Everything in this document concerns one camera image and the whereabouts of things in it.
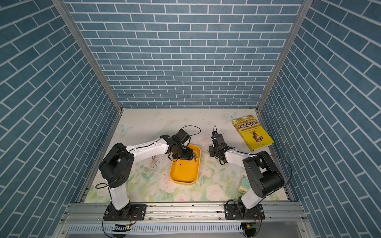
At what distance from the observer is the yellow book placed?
3.23 feet

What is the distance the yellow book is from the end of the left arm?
0.42 m

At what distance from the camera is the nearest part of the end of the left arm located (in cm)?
68
